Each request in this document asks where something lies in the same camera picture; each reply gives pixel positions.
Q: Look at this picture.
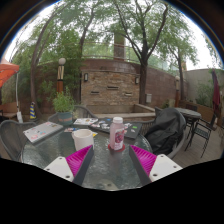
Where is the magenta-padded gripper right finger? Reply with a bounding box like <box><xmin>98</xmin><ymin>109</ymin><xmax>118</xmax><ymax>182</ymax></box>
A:
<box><xmin>128</xmin><ymin>144</ymin><xmax>184</xmax><ymax>187</ymax></box>

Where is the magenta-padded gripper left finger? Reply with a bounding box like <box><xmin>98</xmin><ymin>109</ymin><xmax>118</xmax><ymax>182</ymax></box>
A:
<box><xmin>43</xmin><ymin>144</ymin><xmax>95</xmax><ymax>187</ymax></box>

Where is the purple drink bottle white cap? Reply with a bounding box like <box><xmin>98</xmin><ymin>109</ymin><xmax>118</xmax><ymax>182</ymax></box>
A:
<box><xmin>109</xmin><ymin>116</ymin><xmax>125</xmax><ymax>151</ymax></box>

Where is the white mug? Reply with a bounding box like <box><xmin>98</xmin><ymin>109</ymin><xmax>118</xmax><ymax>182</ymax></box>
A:
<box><xmin>71</xmin><ymin>128</ymin><xmax>95</xmax><ymax>152</ymax></box>

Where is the silver laptop with stickers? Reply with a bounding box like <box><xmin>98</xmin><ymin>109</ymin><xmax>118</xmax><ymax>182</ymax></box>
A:
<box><xmin>22</xmin><ymin>121</ymin><xmax>64</xmax><ymax>144</ymax></box>

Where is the black laptop with stickers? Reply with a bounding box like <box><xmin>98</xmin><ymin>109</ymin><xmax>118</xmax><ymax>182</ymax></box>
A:
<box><xmin>89</xmin><ymin>117</ymin><xmax>143</xmax><ymax>140</ymax></box>

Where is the black metal chair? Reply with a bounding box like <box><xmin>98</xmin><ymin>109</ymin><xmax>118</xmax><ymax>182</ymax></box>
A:
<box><xmin>184</xmin><ymin>113</ymin><xmax>217</xmax><ymax>159</ymax></box>

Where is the white printed booklet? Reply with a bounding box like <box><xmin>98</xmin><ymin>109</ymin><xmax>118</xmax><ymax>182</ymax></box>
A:
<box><xmin>72</xmin><ymin>117</ymin><xmax>100</xmax><ymax>127</ymax></box>

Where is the small round patio table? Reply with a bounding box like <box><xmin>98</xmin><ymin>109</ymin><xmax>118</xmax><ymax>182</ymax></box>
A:
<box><xmin>174</xmin><ymin>107</ymin><xmax>203</xmax><ymax>148</ymax></box>

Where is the blue yellow striped cone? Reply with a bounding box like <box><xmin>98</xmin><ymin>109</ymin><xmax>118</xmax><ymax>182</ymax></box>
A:
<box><xmin>29</xmin><ymin>101</ymin><xmax>37</xmax><ymax>120</ymax></box>

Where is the green plant in blue pot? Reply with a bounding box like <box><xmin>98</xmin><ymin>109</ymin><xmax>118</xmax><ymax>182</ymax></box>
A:
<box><xmin>52</xmin><ymin>87</ymin><xmax>76</xmax><ymax>126</ymax></box>

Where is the wooden bench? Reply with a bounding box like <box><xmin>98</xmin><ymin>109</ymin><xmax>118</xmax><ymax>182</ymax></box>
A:
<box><xmin>0</xmin><ymin>101</ymin><xmax>19</xmax><ymax>119</ymax></box>

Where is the large dark-trunked tree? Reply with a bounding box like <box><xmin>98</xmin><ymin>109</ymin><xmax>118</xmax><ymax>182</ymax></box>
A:
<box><xmin>99</xmin><ymin>0</ymin><xmax>194</xmax><ymax>106</ymax></box>

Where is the closed maroon umbrella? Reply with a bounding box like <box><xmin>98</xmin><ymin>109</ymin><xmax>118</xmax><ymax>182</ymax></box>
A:
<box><xmin>211</xmin><ymin>68</ymin><xmax>223</xmax><ymax>128</ymax></box>

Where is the leaning grey-trunked tree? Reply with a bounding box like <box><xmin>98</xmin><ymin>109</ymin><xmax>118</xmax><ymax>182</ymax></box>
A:
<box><xmin>13</xmin><ymin>6</ymin><xmax>84</xmax><ymax>118</ymax></box>

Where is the orange patio umbrella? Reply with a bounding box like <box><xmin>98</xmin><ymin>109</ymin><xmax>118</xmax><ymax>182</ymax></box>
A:
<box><xmin>0</xmin><ymin>58</ymin><xmax>24</xmax><ymax>124</ymax></box>

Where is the slim brown lamp post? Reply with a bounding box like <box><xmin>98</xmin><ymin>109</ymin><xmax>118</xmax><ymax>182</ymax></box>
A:
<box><xmin>174</xmin><ymin>75</ymin><xmax>181</xmax><ymax>108</ymax></box>

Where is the brown lamp post white globe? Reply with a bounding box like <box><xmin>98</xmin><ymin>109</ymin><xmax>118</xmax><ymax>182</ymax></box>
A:
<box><xmin>55</xmin><ymin>57</ymin><xmax>67</xmax><ymax>94</ymax></box>

